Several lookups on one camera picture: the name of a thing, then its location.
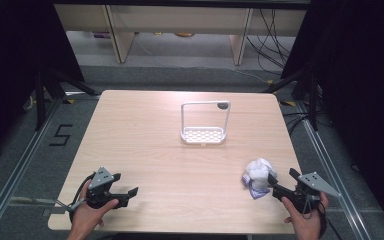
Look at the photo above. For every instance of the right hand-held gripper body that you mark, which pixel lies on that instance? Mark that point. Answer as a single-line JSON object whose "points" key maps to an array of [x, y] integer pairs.
{"points": [[315, 183]]}

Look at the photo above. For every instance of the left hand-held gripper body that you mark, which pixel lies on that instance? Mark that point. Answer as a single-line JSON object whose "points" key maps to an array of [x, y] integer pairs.
{"points": [[100, 180]]}

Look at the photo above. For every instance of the white plastic rack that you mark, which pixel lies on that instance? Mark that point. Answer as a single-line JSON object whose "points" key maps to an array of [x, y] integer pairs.
{"points": [[203, 135]]}

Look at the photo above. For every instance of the small purple item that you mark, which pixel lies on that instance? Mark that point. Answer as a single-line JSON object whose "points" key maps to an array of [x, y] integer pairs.
{"points": [[101, 35]]}

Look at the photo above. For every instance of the black metal stand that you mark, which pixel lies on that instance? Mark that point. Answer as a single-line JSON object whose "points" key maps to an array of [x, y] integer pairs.
{"points": [[40, 100], [313, 100]]}

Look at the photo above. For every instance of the small yellow item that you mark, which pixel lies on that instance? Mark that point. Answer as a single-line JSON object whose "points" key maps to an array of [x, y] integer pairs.
{"points": [[157, 33]]}

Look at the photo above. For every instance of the person's left hand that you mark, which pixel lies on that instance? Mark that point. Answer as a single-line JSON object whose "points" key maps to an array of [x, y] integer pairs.
{"points": [[90, 216]]}

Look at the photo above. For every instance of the dark round disc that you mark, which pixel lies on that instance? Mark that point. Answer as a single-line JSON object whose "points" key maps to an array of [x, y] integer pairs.
{"points": [[222, 106]]}

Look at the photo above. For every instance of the yellow round item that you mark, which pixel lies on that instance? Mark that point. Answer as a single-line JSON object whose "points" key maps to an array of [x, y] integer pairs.
{"points": [[184, 34]]}

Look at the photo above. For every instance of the black curtain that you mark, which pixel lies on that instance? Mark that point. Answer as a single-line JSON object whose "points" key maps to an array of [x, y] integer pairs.
{"points": [[363, 83], [6, 66]]}

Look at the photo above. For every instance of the white cloth with purple stripes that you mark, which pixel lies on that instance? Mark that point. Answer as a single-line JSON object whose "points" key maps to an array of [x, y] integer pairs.
{"points": [[258, 173]]}

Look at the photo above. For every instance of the person's right hand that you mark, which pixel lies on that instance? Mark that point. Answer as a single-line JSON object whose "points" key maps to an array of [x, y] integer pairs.
{"points": [[308, 226]]}

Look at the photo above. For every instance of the aluminium floor rail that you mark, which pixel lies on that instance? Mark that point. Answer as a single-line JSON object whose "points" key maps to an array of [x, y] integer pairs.
{"points": [[80, 93], [330, 166], [13, 173], [13, 200]]}

